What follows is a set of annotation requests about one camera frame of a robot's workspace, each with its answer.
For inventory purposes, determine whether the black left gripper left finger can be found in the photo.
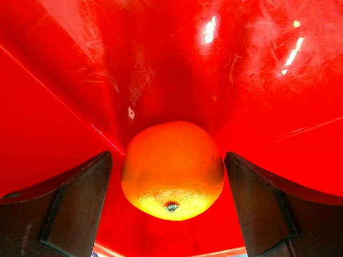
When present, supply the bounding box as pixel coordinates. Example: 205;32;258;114
1;151;113;256

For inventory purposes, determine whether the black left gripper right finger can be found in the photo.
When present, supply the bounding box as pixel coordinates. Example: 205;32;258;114
225;152;342;256

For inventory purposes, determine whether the orange fruit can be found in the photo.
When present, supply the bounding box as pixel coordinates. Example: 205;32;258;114
121;121;225;221

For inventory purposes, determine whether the red plastic tray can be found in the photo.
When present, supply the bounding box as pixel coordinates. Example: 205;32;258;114
1;1;342;256

